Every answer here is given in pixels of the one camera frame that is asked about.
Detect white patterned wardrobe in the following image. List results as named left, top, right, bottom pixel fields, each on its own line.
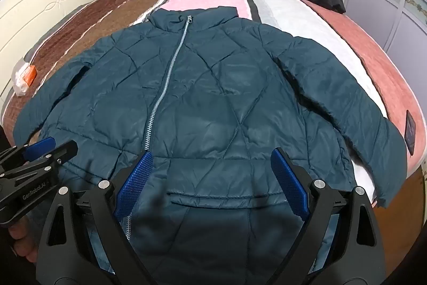
left=345, top=0, right=427, bottom=112

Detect dark phone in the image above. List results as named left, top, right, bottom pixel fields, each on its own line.
left=402, top=110, right=417, bottom=155

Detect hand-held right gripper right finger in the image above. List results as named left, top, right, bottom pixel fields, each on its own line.
left=271, top=147, right=388, bottom=285

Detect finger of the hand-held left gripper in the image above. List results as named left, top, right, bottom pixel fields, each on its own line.
left=0, top=141, right=79, bottom=184
left=0, top=137, right=56, bottom=169

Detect person's left hand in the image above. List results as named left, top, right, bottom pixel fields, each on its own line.
left=7, top=215, right=42, bottom=264

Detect teal quilted jacket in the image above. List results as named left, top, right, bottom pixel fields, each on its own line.
left=14, top=6, right=408, bottom=275

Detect orange and white packet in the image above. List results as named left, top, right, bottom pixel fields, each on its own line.
left=11, top=63, right=37, bottom=96

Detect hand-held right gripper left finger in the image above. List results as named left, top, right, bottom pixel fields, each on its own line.
left=36, top=151, right=157, bottom=285

